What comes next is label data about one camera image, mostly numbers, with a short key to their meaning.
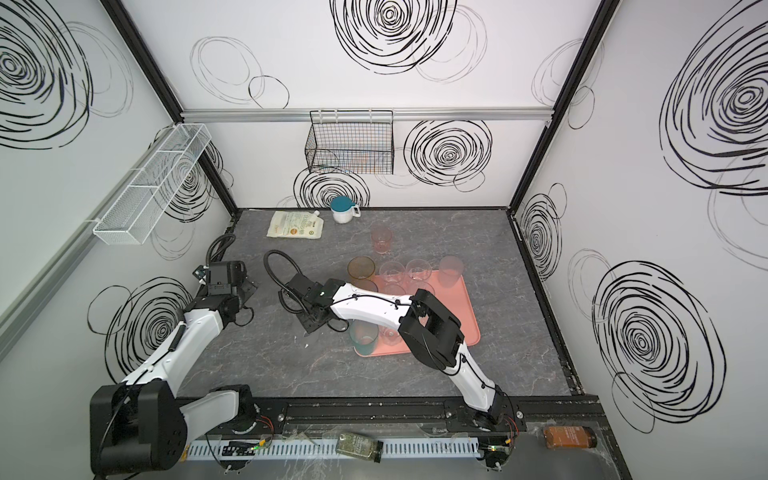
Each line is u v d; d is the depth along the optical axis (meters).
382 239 1.08
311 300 0.66
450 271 0.97
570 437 0.68
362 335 0.86
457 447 0.71
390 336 0.85
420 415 0.75
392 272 0.97
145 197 0.76
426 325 0.54
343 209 1.12
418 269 0.99
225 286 0.65
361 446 0.67
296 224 1.15
